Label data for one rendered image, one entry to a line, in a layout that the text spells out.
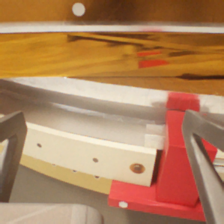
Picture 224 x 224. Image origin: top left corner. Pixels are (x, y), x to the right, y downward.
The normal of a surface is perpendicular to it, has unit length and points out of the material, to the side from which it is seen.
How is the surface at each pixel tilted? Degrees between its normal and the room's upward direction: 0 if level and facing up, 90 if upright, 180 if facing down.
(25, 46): 90
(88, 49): 90
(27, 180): 62
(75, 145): 90
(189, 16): 90
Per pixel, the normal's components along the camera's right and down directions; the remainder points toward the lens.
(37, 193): -0.35, 0.07
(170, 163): -0.18, 0.55
